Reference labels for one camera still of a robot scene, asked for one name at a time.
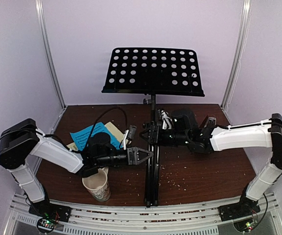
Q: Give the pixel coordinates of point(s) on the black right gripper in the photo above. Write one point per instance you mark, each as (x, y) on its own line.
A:
(155, 133)

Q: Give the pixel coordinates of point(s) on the white ceramic mug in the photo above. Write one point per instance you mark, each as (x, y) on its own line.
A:
(98, 185)

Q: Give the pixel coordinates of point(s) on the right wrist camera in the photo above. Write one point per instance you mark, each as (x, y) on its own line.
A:
(164, 119)

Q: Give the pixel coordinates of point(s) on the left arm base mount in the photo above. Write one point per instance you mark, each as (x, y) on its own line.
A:
(50, 215)

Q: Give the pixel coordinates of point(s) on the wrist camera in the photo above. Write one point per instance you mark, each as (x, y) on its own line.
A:
(164, 119)
(128, 136)

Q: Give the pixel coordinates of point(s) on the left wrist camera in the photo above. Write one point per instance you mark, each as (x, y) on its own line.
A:
(128, 136)

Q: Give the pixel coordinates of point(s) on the right aluminium corner post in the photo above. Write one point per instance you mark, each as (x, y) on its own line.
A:
(240, 46)

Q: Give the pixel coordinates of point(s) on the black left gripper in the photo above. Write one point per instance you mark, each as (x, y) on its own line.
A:
(133, 154)

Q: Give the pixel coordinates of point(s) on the black music stand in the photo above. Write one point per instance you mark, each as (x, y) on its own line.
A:
(152, 71)

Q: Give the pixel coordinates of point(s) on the blue sheet music page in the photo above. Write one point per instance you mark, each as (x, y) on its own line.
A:
(86, 134)

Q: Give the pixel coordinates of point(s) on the red wooden metronome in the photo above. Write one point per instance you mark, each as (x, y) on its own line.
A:
(210, 122)

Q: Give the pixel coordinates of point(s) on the left aluminium corner post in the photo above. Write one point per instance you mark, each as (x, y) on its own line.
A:
(49, 58)

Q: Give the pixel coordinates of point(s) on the aluminium corner post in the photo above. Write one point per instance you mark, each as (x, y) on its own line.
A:
(240, 46)
(49, 58)

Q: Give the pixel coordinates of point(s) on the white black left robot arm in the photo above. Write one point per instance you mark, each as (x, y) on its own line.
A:
(24, 139)

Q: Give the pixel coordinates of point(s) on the yellow sheet music page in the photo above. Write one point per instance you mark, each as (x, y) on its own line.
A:
(113, 132)

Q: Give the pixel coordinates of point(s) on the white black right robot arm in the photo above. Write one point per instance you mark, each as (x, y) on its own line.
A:
(180, 128)

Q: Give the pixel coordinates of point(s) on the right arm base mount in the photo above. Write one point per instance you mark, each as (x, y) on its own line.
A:
(243, 214)

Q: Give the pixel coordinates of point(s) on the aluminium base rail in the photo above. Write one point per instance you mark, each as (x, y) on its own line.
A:
(186, 219)

